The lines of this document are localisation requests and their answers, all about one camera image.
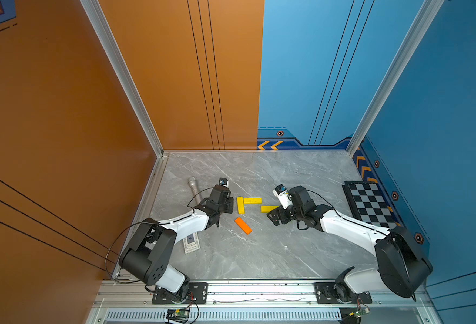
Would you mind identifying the yellow block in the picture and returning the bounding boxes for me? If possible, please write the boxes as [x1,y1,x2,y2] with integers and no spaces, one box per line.
[243,197,262,205]
[237,197,246,215]
[260,205,277,213]

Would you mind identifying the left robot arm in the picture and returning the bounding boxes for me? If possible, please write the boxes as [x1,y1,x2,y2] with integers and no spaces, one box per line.
[119,184,233,302]

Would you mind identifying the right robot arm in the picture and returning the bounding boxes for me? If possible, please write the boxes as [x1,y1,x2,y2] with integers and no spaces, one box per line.
[267,184,433,303]

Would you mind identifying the grey microphone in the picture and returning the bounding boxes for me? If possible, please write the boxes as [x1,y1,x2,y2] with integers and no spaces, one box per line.
[187,176,202,205]

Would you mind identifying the orange block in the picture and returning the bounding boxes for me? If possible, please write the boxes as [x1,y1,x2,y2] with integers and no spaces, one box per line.
[235,217,252,235]

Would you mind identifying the small printed card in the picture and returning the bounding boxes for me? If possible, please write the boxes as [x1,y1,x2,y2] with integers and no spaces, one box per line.
[183,232,200,255]

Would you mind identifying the black white chessboard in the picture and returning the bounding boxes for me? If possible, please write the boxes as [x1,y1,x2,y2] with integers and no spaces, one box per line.
[342,181,400,228]

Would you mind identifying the left circuit board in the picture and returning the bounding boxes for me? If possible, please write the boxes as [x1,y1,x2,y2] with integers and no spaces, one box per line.
[165,308,191,324]

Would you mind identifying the circuit board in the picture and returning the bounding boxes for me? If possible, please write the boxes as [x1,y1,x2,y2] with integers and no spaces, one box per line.
[165,308,191,324]
[339,307,370,324]

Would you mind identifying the right circuit board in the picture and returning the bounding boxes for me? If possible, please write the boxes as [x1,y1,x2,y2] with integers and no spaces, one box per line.
[339,307,370,324]

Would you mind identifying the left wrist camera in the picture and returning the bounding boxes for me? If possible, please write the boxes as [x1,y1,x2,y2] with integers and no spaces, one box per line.
[219,178,229,188]

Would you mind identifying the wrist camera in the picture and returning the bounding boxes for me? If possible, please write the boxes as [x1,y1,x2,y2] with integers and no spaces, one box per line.
[273,184,293,209]
[219,178,229,188]

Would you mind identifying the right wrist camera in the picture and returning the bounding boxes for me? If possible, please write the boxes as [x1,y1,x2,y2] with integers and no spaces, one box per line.
[273,184,293,209]

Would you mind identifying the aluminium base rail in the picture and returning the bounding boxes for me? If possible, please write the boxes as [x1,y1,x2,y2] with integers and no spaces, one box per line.
[86,279,442,323]

